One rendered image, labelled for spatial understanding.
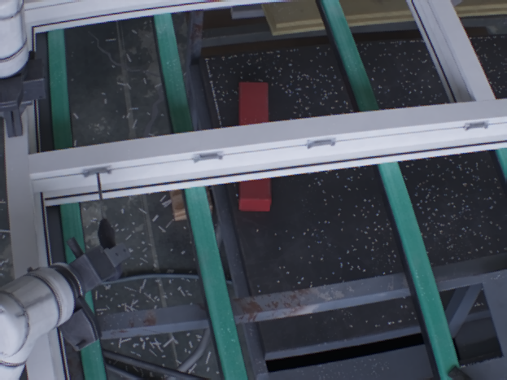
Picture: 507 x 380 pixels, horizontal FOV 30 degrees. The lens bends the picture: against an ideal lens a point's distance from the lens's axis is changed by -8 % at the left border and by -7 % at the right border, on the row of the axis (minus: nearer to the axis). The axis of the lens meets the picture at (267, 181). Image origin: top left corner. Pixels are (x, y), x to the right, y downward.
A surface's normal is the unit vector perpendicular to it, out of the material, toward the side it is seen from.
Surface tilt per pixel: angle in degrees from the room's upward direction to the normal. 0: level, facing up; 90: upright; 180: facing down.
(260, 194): 0
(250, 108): 0
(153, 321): 0
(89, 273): 55
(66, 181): 90
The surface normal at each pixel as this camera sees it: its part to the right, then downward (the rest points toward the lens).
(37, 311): 0.89, -0.19
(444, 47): -0.98, 0.12
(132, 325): 0.07, -0.57
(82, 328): -0.37, 0.22
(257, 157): 0.21, 0.81
